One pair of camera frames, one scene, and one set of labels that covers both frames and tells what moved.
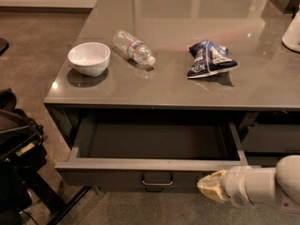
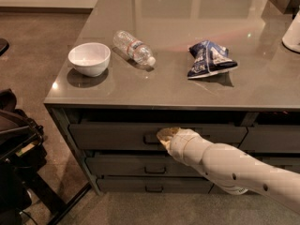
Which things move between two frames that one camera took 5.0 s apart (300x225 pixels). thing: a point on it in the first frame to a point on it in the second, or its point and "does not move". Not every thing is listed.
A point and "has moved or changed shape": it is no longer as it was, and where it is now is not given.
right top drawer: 271,138 does not move
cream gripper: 234,182 to 180,142
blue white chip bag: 210,57 does not move
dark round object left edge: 4,46 does not move
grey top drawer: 149,152 has moved or changed shape
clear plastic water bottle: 136,48 does not move
